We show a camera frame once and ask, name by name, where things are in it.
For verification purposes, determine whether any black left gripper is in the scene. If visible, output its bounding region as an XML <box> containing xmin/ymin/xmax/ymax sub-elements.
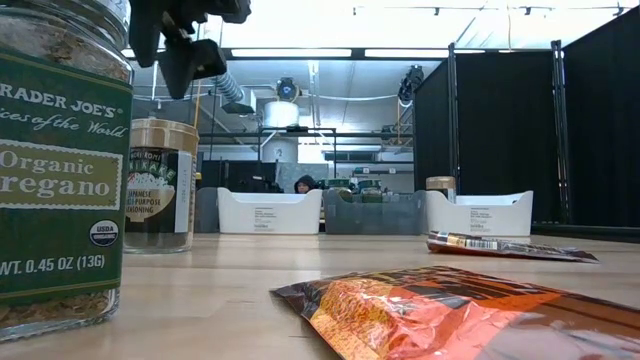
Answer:
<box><xmin>128</xmin><ymin>0</ymin><xmax>251</xmax><ymax>100</ymax></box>

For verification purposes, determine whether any tan lid seasoning jar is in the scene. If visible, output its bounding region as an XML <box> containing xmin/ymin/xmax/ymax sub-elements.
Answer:
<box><xmin>123</xmin><ymin>117</ymin><xmax>200</xmax><ymax>255</ymax></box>
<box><xmin>425</xmin><ymin>175</ymin><xmax>458</xmax><ymax>204</ymax></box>

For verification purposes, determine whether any green lid oregano jar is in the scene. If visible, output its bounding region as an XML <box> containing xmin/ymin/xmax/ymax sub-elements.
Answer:
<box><xmin>357</xmin><ymin>178</ymin><xmax>385</xmax><ymax>204</ymax></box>
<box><xmin>327</xmin><ymin>178</ymin><xmax>354</xmax><ymax>204</ymax></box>
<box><xmin>0</xmin><ymin>0</ymin><xmax>135</xmax><ymax>344</ymax></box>

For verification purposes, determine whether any orange brown seasoning packet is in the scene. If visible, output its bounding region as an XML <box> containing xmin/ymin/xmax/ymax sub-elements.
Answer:
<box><xmin>426</xmin><ymin>229</ymin><xmax>600</xmax><ymax>265</ymax></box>
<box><xmin>269</xmin><ymin>264</ymin><xmax>640</xmax><ymax>360</ymax></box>

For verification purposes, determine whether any dark grey plastic bin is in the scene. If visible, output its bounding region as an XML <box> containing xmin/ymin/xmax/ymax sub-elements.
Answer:
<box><xmin>193</xmin><ymin>187</ymin><xmax>220</xmax><ymax>234</ymax></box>

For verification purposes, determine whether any person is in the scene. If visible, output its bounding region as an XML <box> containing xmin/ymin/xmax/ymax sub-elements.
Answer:
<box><xmin>293</xmin><ymin>174</ymin><xmax>319</xmax><ymax>195</ymax></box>

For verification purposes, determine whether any white plastic bin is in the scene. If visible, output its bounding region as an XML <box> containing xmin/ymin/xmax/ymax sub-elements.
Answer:
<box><xmin>424</xmin><ymin>189</ymin><xmax>535</xmax><ymax>238</ymax></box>
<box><xmin>215</xmin><ymin>187</ymin><xmax>324</xmax><ymax>235</ymax></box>

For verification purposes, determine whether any black hanging device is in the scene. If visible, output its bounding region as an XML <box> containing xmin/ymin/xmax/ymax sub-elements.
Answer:
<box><xmin>397</xmin><ymin>64</ymin><xmax>426</xmax><ymax>104</ymax></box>

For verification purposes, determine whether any black curtain partition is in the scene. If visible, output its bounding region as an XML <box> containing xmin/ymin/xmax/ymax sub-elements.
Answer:
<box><xmin>412</xmin><ymin>3</ymin><xmax>640</xmax><ymax>229</ymax></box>

